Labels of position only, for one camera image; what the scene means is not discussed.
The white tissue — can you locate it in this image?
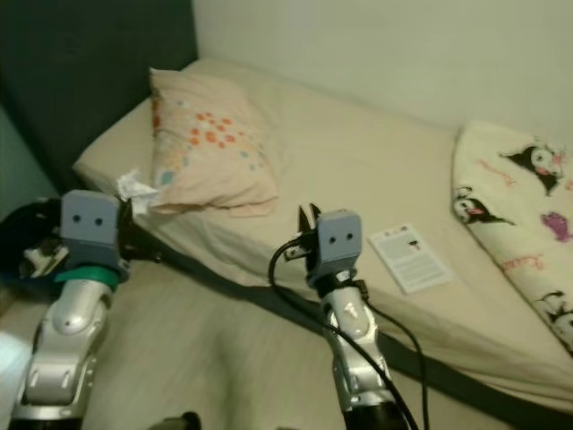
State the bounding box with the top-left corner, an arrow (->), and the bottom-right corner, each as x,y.
116,168 -> 155,216

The thin paperback book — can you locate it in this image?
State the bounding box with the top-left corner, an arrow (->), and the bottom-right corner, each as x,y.
369,224 -> 453,295

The dark waste bin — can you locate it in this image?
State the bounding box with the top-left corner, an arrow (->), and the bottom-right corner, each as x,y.
0,197 -> 73,288

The pink patterned pillow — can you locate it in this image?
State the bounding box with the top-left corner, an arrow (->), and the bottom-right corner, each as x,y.
148,67 -> 280,218

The dark headboard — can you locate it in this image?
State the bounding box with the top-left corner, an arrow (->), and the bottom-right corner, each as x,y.
0,0 -> 198,194

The robot leg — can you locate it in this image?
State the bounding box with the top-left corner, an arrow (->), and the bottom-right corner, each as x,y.
157,410 -> 202,430

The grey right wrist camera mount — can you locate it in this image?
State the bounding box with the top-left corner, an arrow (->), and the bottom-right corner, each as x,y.
312,211 -> 365,277

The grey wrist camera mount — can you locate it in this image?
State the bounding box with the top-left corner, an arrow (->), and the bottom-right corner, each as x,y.
312,211 -> 365,277
59,190 -> 131,274

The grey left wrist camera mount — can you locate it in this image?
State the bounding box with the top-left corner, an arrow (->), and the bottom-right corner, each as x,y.
59,190 -> 131,274

